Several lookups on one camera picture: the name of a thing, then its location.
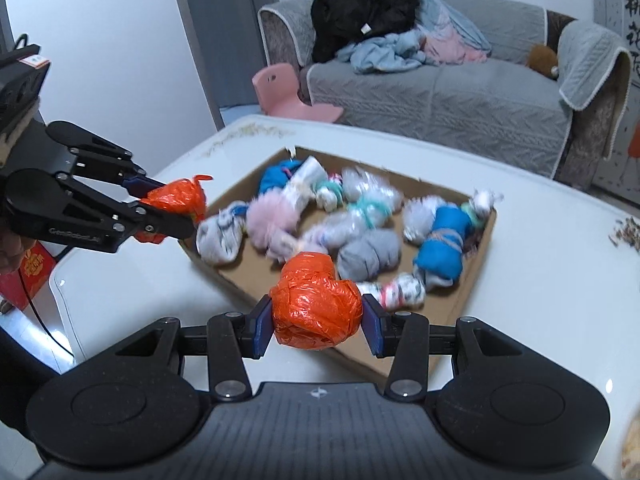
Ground orange plastic bag bundle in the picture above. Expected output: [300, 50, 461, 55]
[125, 174, 214, 226]

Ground blue sock with rubber band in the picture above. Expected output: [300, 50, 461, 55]
[413, 206, 474, 292]

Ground grey sock roll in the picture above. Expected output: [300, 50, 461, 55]
[336, 229, 401, 282]

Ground white blue-trimmed sock bundle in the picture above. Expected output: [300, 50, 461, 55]
[195, 200, 248, 266]

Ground pink fluffy sock bundle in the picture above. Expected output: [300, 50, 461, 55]
[246, 188, 300, 262]

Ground teal white plastic bundle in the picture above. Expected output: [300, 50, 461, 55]
[302, 196, 393, 252]

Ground white pink patterned sock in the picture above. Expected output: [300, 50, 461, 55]
[357, 273, 426, 312]

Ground brown cardboard box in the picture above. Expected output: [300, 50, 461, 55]
[182, 146, 498, 385]

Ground red box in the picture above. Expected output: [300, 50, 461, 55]
[0, 242, 55, 311]

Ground clear plastic wrapped bundle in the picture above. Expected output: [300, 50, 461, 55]
[342, 167, 404, 210]

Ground small green white sock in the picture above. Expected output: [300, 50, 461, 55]
[469, 190, 504, 228]

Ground blue sock bundle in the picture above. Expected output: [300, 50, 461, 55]
[258, 159, 303, 195]

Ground white sock roll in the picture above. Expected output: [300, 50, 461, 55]
[282, 156, 328, 214]

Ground pink child chair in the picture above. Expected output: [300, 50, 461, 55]
[252, 63, 344, 124]

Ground grey sofa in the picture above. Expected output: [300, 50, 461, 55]
[258, 0, 632, 188]

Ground light blue clothing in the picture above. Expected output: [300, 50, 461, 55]
[335, 28, 435, 75]

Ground pink clothing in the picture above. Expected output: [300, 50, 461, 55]
[422, 25, 488, 65]

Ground brown plush toy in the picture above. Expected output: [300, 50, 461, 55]
[526, 44, 559, 80]

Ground black clothing pile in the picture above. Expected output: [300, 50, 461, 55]
[310, 0, 421, 63]

